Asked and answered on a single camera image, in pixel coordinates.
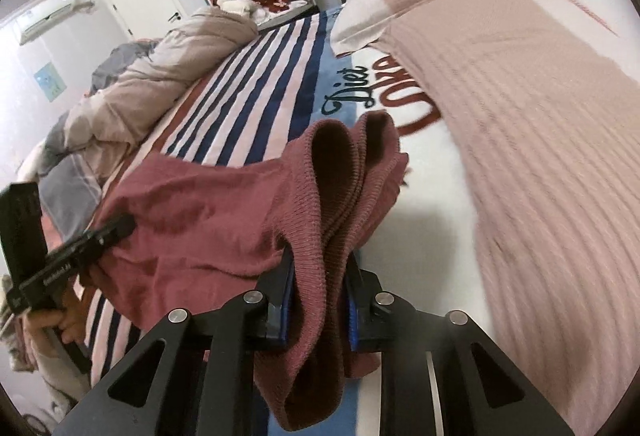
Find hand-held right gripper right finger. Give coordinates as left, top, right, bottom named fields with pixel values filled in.
left=345, top=253, right=576, bottom=436

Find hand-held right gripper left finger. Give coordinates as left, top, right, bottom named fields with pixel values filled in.
left=52, top=246, right=298, bottom=436

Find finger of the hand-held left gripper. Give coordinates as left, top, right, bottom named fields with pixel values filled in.
left=75, top=214, right=137, bottom=263

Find dusty red sweater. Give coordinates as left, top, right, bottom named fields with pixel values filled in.
left=75, top=110, right=412, bottom=433

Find person's left hand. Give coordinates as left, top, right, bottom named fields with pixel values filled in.
left=25, top=260, right=118, bottom=347

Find pale cloth pile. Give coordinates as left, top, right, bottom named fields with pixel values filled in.
left=0, top=273, right=93, bottom=422

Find beige and grey duvet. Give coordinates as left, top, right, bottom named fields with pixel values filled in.
left=15, top=6, right=261, bottom=237

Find striped printed blanket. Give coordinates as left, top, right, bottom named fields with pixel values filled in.
left=75, top=6, right=501, bottom=436

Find white air conditioner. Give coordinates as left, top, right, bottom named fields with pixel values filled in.
left=16, top=0, right=97, bottom=48

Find pink ribbed bed cover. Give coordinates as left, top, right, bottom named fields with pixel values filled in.
left=380, top=0, right=640, bottom=436

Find red and white clothes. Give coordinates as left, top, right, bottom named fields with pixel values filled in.
left=219, top=0, right=310, bottom=23

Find pink and white pillow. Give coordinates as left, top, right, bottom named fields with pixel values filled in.
left=330, top=0, right=531, bottom=58

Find small wall poster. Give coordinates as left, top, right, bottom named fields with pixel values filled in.
left=33, top=62, right=68, bottom=103

